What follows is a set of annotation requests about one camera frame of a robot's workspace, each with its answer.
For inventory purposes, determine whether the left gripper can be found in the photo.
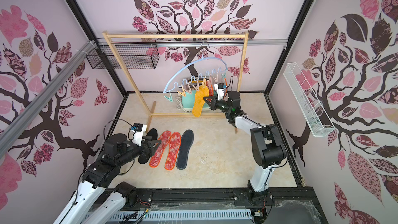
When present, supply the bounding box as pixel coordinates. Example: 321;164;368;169
116;136;161;167

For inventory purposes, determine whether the black insole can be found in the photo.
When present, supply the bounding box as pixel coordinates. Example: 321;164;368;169
138;128;158;164

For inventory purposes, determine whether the red patterned insole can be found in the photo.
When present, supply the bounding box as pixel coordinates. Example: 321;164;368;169
149;131;172;168
164;132;181;171

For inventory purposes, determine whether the yellow insole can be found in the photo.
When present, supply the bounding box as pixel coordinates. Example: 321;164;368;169
192;85;209;117

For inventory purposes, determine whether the dark grey insole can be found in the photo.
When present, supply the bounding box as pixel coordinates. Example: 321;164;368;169
176;130;194;170

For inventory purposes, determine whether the light blue clip hanger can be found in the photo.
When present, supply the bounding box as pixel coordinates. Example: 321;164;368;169
162;57;228;102

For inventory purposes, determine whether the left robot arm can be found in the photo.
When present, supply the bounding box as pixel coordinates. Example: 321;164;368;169
54;133;162;224

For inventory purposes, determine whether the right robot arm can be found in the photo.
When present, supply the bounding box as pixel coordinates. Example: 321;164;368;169
203;91;288;204

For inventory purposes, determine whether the mint green toaster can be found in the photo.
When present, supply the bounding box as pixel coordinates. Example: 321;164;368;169
177;79;196;112

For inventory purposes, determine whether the wooden clothes rack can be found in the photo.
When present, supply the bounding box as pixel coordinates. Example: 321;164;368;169
103;31;249;128

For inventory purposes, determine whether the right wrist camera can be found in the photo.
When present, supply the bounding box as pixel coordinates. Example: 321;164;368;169
214;83;227;101

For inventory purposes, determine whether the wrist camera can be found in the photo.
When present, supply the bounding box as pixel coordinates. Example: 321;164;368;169
131;123;147;146
214;83;227;101

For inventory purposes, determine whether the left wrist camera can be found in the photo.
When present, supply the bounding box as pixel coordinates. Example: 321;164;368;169
131;123;147;146

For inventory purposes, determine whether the white slotted cable duct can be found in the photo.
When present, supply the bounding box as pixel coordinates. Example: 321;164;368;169
79;209;253;223

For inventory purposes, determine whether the white wire shelf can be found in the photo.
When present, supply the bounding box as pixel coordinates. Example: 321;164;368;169
283;63;336;138

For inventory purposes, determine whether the black wire basket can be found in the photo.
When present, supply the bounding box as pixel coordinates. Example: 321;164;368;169
86;44;160;69

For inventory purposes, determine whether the grey aluminium rail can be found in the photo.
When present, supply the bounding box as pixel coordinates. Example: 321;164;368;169
1;40;96;156

